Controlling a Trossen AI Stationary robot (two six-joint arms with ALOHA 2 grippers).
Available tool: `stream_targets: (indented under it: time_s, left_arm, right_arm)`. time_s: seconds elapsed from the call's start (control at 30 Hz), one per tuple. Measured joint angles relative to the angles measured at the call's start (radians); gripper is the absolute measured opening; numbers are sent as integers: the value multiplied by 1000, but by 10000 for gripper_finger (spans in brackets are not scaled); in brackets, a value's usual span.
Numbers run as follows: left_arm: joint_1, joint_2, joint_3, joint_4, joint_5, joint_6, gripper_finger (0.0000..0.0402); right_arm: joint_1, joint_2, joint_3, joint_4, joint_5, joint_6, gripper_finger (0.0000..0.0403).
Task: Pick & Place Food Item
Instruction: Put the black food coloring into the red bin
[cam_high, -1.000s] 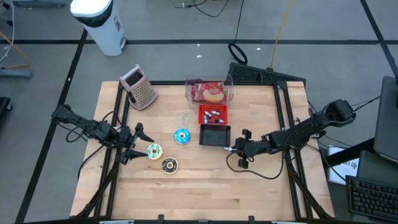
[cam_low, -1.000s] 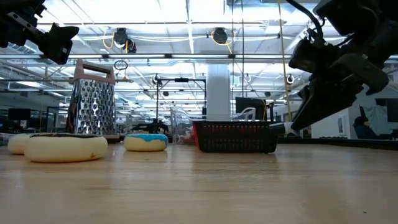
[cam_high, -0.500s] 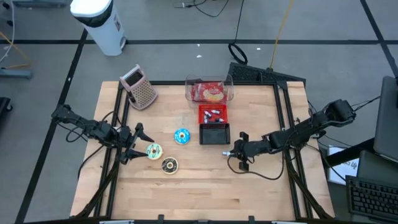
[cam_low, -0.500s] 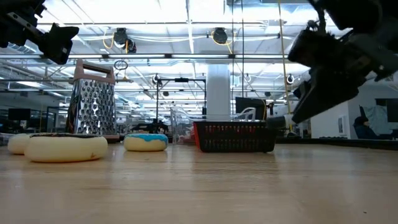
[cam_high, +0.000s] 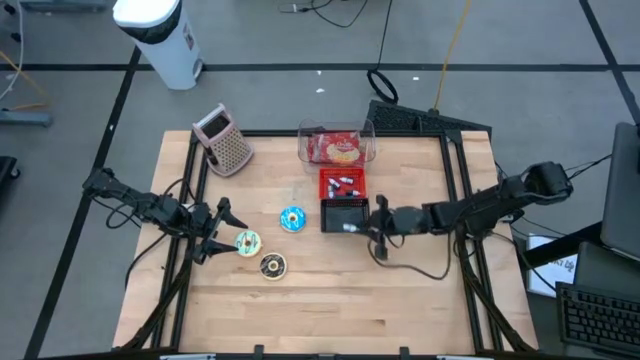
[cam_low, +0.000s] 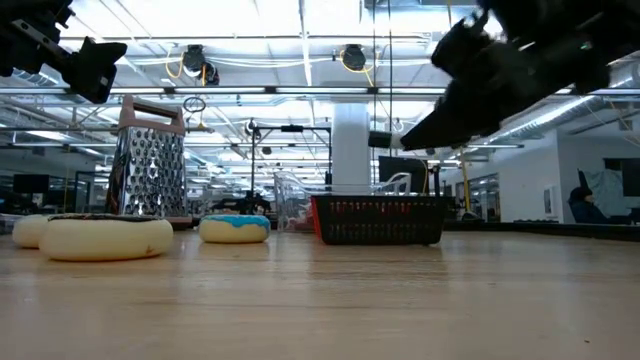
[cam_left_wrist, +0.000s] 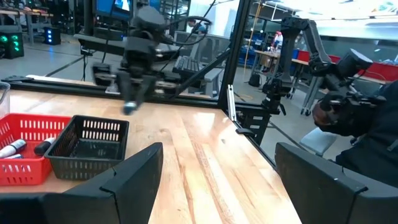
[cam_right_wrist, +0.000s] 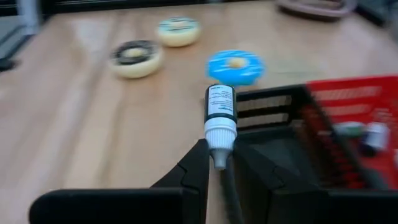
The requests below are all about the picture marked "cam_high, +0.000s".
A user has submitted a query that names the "black plastic basket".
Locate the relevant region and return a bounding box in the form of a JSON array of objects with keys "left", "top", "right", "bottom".
[{"left": 319, "top": 197, "right": 372, "bottom": 235}]

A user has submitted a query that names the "grey laptop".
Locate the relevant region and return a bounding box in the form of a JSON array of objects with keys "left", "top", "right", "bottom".
[{"left": 599, "top": 122, "right": 640, "bottom": 264}]

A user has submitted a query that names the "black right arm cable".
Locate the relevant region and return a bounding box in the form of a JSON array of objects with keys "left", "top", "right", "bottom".
[{"left": 367, "top": 233, "right": 454, "bottom": 282}]

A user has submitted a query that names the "grey stand base bar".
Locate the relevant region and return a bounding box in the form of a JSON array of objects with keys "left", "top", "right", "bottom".
[
  {"left": 0, "top": 109, "right": 54, "bottom": 128},
  {"left": 18, "top": 0, "right": 109, "bottom": 13}
]

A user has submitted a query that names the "red snack packet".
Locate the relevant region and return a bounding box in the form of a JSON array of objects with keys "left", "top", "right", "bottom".
[
  {"left": 319, "top": 131, "right": 363, "bottom": 167},
  {"left": 305, "top": 133, "right": 326, "bottom": 165}
]

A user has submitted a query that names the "pink metal box grater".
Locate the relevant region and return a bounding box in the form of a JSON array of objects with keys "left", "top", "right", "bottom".
[{"left": 192, "top": 103, "right": 255, "bottom": 178}]

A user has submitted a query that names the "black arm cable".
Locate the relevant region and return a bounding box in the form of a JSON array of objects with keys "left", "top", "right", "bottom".
[
  {"left": 92, "top": 177, "right": 199, "bottom": 291},
  {"left": 367, "top": 233, "right": 454, "bottom": 282}
]

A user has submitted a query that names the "white cable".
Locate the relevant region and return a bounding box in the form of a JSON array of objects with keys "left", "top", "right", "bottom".
[{"left": 0, "top": 0, "right": 25, "bottom": 101}]

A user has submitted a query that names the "black diagonal bar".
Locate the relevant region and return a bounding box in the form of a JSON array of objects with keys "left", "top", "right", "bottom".
[{"left": 519, "top": 222, "right": 604, "bottom": 271}]

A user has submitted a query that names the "thin black floor cable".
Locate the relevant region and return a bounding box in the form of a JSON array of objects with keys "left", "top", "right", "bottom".
[{"left": 278, "top": 0, "right": 370, "bottom": 29}]

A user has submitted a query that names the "black floor object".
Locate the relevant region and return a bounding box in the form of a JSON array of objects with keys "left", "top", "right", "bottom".
[{"left": 0, "top": 156, "right": 21, "bottom": 194}]

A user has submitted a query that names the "blue frosted toy donut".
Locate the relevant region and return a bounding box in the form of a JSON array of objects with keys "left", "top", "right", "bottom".
[{"left": 278, "top": 204, "right": 308, "bottom": 233}]

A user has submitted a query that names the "black mesh keyboard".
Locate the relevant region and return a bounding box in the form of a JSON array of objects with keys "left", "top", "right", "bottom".
[{"left": 366, "top": 99, "right": 494, "bottom": 137}]

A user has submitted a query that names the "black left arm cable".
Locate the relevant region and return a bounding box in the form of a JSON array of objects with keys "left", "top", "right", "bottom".
[{"left": 92, "top": 177, "right": 199, "bottom": 291}]

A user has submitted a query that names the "chocolate frosted toy donut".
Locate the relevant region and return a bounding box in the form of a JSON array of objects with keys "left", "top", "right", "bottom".
[{"left": 259, "top": 252, "right": 289, "bottom": 282}]

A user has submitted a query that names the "black computer keyboard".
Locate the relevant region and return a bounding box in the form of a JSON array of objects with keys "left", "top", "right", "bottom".
[{"left": 555, "top": 281, "right": 640, "bottom": 357}]

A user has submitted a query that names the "clear plastic container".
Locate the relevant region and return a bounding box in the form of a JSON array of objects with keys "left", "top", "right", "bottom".
[{"left": 297, "top": 118, "right": 378, "bottom": 167}]

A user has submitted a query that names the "red plastic basket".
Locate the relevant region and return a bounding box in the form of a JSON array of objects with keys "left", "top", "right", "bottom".
[{"left": 318, "top": 167, "right": 368, "bottom": 201}]

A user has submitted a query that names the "white paper sheet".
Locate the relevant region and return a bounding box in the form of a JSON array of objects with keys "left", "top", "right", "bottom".
[{"left": 527, "top": 233, "right": 579, "bottom": 297}]

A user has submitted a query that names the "dark grey flat device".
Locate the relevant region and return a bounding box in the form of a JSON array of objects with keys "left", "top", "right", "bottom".
[{"left": 572, "top": 241, "right": 640, "bottom": 301}]

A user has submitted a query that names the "black coiled floor cable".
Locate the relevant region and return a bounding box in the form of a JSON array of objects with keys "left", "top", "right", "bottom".
[{"left": 366, "top": 0, "right": 400, "bottom": 105}]

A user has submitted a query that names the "mint frosted toy donut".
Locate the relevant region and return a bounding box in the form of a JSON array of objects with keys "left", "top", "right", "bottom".
[{"left": 233, "top": 230, "right": 263, "bottom": 259}]

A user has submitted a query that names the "yellow cable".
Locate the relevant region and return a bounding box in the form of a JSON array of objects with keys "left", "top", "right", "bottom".
[{"left": 432, "top": 0, "right": 474, "bottom": 112}]

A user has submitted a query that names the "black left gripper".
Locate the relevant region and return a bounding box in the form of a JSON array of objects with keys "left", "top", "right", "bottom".
[{"left": 187, "top": 196, "right": 250, "bottom": 266}]

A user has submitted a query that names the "black metal table frame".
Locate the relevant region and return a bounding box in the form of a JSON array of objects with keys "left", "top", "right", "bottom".
[{"left": 119, "top": 128, "right": 540, "bottom": 354}]

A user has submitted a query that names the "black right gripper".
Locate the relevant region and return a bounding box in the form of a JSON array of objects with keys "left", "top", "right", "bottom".
[{"left": 360, "top": 194, "right": 428, "bottom": 262}]

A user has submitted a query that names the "orange cable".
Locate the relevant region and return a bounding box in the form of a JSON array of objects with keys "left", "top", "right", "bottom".
[{"left": 0, "top": 49, "right": 50, "bottom": 112}]

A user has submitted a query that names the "white trash bin black liner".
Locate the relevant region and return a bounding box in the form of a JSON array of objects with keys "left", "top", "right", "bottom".
[{"left": 112, "top": 0, "right": 204, "bottom": 92}]

